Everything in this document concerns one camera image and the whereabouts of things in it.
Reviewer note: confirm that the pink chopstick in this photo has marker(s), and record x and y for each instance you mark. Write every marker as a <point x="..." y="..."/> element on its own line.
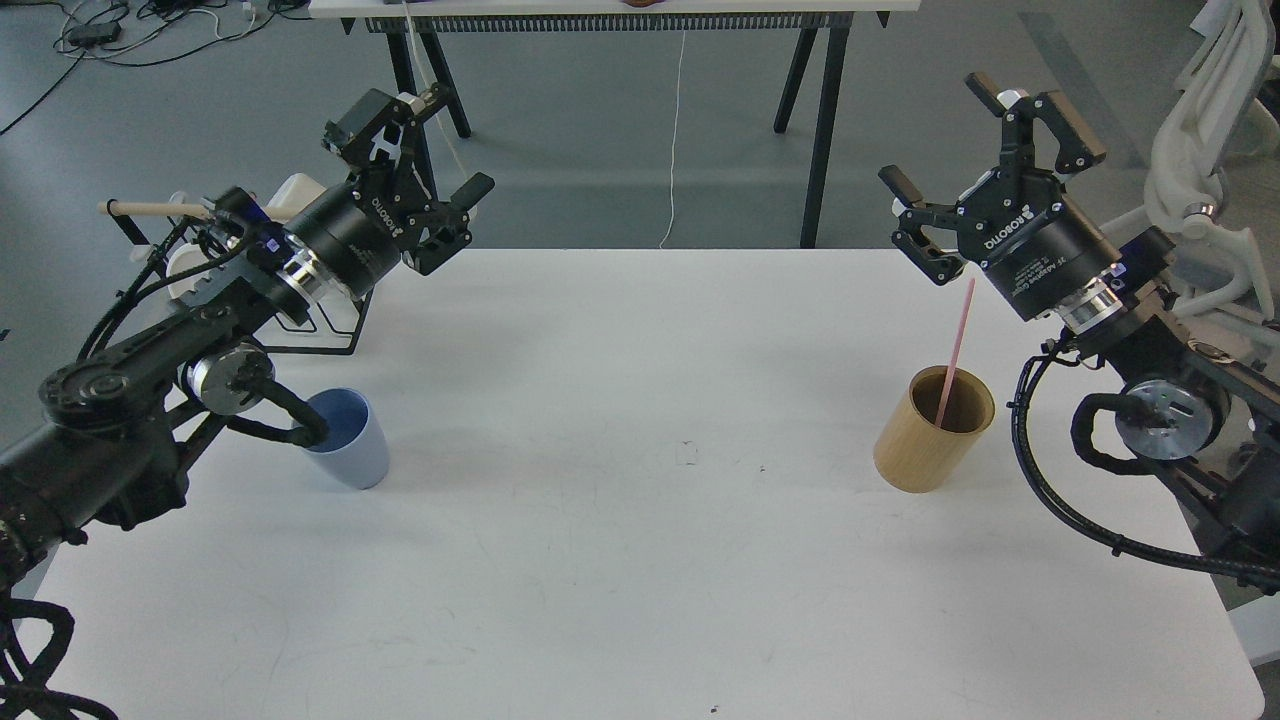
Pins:
<point x="953" y="359"/>

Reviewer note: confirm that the white jug on rack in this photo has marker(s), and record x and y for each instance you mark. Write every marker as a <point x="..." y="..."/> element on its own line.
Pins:
<point x="294" y="196"/>

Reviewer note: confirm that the background table with black legs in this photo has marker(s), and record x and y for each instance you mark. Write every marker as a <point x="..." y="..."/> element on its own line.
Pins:
<point x="677" y="125"/>

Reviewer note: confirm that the bamboo cylinder holder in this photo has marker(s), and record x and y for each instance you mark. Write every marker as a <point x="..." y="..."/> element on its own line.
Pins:
<point x="915" y="454"/>

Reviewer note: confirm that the white cup on rack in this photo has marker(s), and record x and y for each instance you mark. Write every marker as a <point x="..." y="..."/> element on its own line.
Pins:
<point x="187" y="257"/>

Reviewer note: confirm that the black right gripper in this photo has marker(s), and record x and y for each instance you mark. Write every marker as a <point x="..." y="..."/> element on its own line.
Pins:
<point x="1040" y="250"/>

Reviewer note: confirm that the blue plastic cup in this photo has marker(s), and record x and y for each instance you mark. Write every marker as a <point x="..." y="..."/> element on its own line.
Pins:
<point x="355" y="452"/>

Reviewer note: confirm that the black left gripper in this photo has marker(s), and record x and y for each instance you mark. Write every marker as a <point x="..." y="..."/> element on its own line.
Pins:
<point x="355" y="233"/>

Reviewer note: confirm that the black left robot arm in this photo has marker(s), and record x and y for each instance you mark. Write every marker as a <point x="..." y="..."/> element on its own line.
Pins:
<point x="126" y="421"/>

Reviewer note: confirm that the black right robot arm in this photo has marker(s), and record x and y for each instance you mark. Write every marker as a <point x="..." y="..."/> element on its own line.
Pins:
<point x="1189" y="414"/>

